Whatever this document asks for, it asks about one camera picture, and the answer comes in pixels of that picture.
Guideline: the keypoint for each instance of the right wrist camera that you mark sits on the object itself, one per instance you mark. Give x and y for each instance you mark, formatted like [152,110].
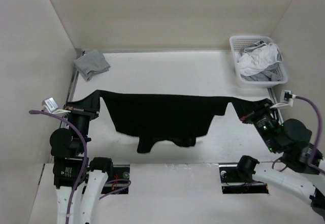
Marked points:
[286,100]

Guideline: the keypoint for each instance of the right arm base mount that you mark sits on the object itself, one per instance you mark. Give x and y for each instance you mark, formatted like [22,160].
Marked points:
[232,184]

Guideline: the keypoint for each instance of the white tank top in basket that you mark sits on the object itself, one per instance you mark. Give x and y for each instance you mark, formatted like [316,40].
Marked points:
[257,58]

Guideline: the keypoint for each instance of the black tank top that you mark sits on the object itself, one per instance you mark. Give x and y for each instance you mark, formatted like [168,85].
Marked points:
[158,117]

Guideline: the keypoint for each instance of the folded grey tank top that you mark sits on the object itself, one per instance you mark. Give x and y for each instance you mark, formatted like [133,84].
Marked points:
[91,64]

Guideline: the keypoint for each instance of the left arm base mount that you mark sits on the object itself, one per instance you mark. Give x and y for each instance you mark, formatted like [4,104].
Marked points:
[118,180]

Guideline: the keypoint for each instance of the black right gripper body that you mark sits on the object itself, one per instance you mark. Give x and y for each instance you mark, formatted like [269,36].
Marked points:
[262,118]

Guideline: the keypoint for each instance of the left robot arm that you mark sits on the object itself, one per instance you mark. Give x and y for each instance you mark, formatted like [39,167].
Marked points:
[78,181]

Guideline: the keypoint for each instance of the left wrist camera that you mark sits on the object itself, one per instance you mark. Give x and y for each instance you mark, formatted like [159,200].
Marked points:
[50,106]

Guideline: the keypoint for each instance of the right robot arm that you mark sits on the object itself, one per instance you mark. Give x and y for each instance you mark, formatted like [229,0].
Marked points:
[292,140]

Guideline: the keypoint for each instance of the grey tank top in basket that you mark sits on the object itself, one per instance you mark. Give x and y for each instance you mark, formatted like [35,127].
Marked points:
[265,76]

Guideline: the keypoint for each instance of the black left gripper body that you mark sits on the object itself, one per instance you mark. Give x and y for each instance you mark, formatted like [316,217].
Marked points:
[80,118]

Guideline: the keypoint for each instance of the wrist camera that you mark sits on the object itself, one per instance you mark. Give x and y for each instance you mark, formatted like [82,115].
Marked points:
[50,106]
[286,100]

